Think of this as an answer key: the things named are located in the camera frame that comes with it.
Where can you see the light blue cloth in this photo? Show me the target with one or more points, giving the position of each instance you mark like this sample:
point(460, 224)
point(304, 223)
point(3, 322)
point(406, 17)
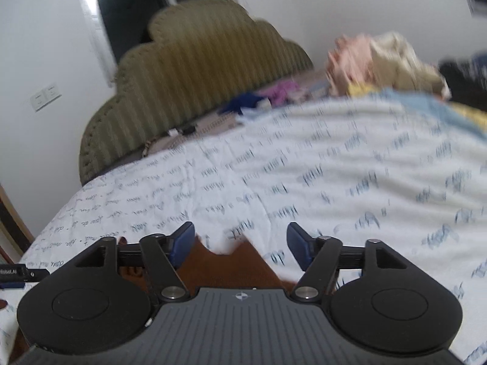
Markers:
point(430, 110)

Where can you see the black plastic bag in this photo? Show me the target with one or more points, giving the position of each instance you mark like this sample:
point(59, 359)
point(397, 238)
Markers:
point(466, 83)

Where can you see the navy blue cloth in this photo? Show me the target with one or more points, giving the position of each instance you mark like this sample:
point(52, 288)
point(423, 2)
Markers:
point(243, 103)

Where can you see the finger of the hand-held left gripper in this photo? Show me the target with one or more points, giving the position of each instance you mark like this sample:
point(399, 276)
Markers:
point(9, 284)

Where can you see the brown sweater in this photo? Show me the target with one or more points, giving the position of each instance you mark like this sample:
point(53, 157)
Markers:
point(228, 270)

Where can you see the small white item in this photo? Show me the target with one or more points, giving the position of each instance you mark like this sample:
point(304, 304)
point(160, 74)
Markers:
point(173, 132)

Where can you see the small black item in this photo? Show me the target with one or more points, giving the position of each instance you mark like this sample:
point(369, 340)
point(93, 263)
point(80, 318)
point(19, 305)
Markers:
point(188, 129)

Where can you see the yellow cloth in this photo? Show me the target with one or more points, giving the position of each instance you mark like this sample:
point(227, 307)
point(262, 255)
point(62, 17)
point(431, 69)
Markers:
point(470, 112)

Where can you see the white door frame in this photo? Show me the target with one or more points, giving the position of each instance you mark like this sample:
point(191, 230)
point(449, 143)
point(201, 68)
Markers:
point(97, 26)

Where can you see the olive striped headboard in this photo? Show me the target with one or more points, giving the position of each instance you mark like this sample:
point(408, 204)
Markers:
point(198, 72)

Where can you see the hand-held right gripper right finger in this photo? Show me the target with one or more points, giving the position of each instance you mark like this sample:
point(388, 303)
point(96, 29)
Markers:
point(298, 248)

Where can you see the purple cloth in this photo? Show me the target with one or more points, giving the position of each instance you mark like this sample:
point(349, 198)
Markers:
point(283, 92)

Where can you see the white script-printed blanket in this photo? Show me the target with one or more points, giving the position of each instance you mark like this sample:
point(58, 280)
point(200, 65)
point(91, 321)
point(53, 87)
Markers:
point(342, 182)

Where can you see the cream cloth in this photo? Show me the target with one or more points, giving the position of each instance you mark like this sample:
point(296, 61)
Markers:
point(407, 64)

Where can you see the pink cloth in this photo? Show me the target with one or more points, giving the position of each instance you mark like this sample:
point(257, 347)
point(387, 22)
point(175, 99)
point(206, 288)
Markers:
point(348, 64)

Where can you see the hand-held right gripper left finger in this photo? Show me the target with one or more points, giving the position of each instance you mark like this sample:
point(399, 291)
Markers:
point(183, 244)

